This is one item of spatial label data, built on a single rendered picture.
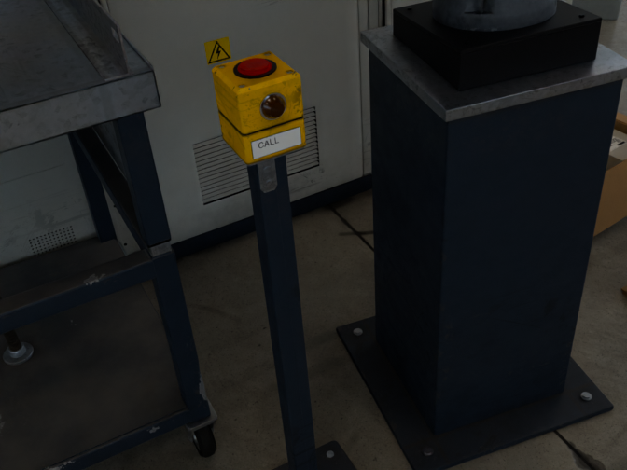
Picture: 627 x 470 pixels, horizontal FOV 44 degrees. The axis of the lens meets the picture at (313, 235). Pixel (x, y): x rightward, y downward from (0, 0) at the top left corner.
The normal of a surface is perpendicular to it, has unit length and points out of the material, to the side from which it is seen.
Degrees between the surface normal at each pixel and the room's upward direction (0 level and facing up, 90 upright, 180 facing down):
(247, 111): 90
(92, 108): 90
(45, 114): 90
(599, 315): 0
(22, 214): 90
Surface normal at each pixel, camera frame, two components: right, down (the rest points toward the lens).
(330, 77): 0.47, 0.51
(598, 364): -0.07, -0.80
